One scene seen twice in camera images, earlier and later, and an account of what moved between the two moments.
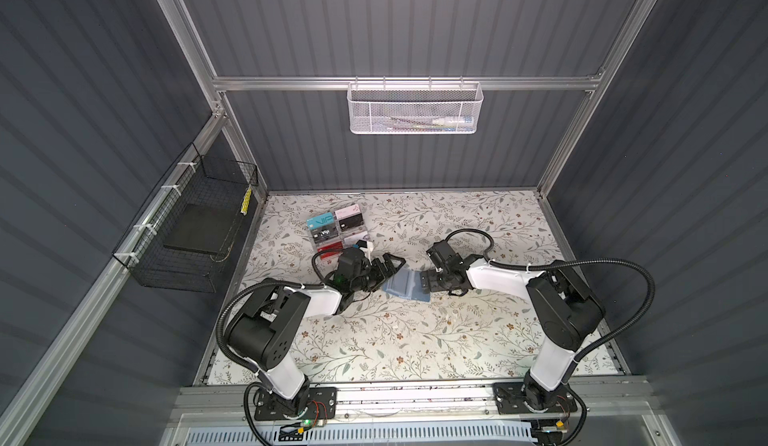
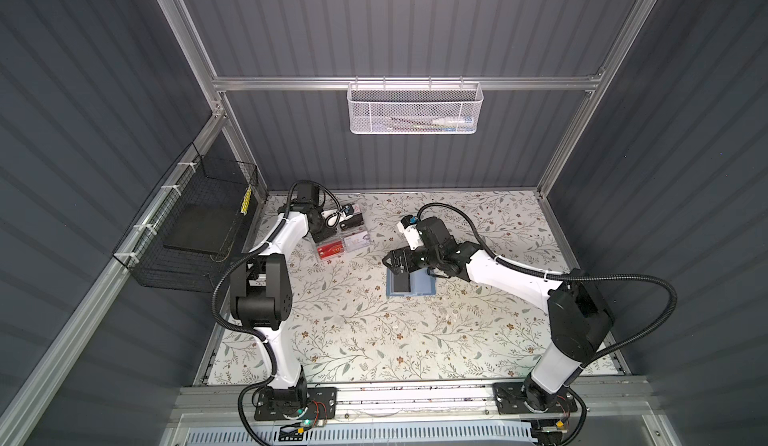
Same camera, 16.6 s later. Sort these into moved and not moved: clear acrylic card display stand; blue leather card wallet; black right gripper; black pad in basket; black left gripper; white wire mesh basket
Moved: black left gripper; black right gripper
Not moved: white wire mesh basket; clear acrylic card display stand; blue leather card wallet; black pad in basket
